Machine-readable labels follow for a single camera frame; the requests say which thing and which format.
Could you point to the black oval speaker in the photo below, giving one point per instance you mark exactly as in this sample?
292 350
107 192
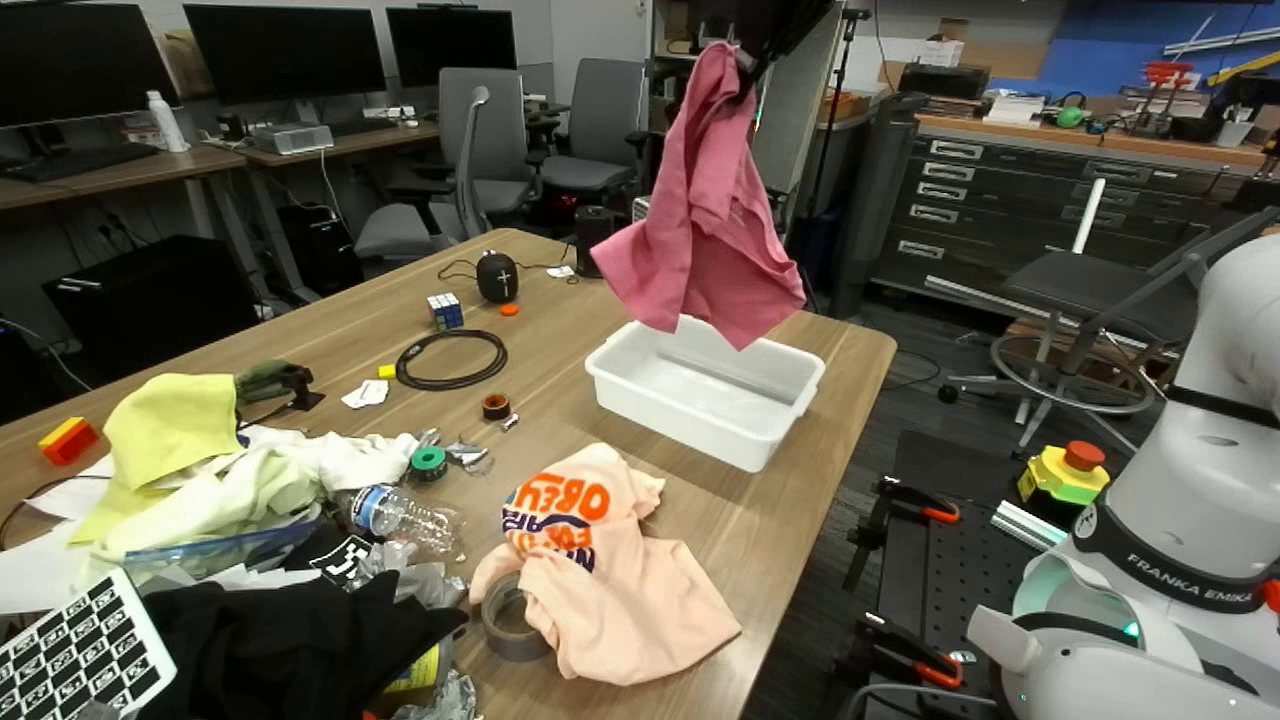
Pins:
497 279

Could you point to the black keyboard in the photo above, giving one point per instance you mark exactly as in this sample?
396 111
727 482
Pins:
83 162

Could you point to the black cloth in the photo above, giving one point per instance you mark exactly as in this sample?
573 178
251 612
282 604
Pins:
282 652

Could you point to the black green hand tool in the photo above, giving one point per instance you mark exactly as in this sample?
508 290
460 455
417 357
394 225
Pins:
275 387

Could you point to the black office chair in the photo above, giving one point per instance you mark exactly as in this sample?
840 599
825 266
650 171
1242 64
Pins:
144 306

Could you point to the black cylinder speaker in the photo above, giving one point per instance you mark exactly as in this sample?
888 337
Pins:
586 233

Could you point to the pale white cloth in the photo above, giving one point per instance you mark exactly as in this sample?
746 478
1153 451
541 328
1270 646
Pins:
333 461

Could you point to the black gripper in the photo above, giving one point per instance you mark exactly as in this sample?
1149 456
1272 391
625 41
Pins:
784 26

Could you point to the Rubik's cube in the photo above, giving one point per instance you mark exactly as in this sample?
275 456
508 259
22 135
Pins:
444 313

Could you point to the pink shirt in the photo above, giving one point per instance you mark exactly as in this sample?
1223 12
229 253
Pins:
706 225

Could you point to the white paper tag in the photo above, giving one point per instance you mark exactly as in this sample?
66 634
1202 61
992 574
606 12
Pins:
367 393

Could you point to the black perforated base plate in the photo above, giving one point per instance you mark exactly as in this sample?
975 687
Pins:
960 574

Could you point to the red sign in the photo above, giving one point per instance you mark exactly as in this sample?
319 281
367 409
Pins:
1176 79

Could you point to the grey office chair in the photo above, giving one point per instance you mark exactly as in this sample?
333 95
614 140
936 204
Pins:
486 135
606 114

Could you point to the green object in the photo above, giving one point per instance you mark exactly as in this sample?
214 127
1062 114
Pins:
1066 114

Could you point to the small yellow piece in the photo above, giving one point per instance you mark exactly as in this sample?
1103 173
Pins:
386 375

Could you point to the white paper sheet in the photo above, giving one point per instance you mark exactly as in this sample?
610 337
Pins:
35 581

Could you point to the silver laptop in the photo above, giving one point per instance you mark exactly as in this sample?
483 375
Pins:
75 652

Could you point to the black orange clamp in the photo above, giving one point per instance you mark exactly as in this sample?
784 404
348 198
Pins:
923 506
923 661

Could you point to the yellow cloth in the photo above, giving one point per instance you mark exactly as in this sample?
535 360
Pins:
167 425

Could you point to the white flat device box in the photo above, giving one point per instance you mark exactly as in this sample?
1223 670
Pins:
287 137

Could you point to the small green tape roll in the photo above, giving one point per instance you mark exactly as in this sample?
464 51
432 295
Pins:
430 461

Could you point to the white tube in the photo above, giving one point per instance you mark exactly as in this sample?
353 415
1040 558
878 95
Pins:
1086 215

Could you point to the yellow red emergency stop button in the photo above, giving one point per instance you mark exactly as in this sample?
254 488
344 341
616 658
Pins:
1062 478

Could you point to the black drawer cabinet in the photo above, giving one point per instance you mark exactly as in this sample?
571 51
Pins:
1014 201

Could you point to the clear plastic bag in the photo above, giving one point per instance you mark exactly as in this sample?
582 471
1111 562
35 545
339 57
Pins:
425 584

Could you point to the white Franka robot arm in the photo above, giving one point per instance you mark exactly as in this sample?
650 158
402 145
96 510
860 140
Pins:
1202 506

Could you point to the black computer monitor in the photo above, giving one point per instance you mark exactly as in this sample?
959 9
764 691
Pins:
83 61
282 51
449 44

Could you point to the small white adapter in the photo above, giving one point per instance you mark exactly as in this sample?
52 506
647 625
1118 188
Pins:
563 274

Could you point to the white plastic bottle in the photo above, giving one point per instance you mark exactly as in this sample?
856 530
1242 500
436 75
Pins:
167 127

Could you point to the clear plastic water bottle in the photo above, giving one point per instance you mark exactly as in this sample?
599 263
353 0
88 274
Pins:
386 510

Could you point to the small orange cap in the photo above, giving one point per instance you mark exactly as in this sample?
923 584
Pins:
508 310

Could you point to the small metal clip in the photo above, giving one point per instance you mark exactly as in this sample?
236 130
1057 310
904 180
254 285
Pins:
471 455

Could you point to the peach shirt with orange print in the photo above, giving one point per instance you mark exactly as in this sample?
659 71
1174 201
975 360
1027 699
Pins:
625 602

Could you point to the wooden computer desk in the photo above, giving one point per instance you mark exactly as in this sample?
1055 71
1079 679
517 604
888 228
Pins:
200 164
386 137

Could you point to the white plastic basket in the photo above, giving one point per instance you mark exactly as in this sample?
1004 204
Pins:
706 401

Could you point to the small black orange roll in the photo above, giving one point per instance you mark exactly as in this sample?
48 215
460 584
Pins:
497 409

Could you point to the orange block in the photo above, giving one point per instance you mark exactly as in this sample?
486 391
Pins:
66 443

